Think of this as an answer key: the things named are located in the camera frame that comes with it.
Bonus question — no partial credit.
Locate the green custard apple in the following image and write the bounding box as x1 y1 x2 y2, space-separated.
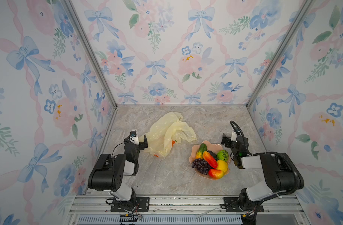
217 150 229 162

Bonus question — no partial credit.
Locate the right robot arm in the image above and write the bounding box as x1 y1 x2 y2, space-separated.
221 133 305 212

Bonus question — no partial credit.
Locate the aluminium front rail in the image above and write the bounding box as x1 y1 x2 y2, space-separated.
64 195 310 225

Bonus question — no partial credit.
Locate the green yellow cucumber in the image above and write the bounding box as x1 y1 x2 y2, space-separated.
195 143 207 160

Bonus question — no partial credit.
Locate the yellow plastic bag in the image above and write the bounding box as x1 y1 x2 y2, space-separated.
145 112 197 158

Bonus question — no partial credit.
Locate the purple grape bunch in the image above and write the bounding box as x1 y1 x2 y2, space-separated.
192 158 212 175

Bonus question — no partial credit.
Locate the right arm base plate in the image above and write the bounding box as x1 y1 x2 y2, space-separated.
221 197 258 213

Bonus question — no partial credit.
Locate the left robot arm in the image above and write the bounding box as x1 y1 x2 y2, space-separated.
88 130 150 212

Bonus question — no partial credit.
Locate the red yellow peach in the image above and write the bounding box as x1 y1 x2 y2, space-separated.
208 169 224 180

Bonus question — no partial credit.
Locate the right corner aluminium post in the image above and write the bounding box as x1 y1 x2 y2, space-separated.
246 0 314 110

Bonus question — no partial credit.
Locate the left corner aluminium post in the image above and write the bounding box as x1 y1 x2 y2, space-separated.
61 0 117 110

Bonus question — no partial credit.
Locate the corner aluminium post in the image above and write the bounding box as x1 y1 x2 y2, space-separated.
61 0 117 110
246 0 314 110

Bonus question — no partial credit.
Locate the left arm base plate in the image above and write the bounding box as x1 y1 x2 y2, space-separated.
106 197 150 212

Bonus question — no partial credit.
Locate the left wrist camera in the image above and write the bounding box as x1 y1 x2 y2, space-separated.
129 130 139 145

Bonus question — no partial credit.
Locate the dark avocado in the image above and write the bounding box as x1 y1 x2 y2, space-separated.
207 150 218 160

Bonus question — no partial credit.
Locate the pink scalloped plate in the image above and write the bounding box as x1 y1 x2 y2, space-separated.
189 141 231 181

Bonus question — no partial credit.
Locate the yellow lemon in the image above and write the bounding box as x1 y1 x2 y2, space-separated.
216 159 228 174

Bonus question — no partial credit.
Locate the red yellow mango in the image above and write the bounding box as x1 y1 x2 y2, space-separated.
203 151 218 169

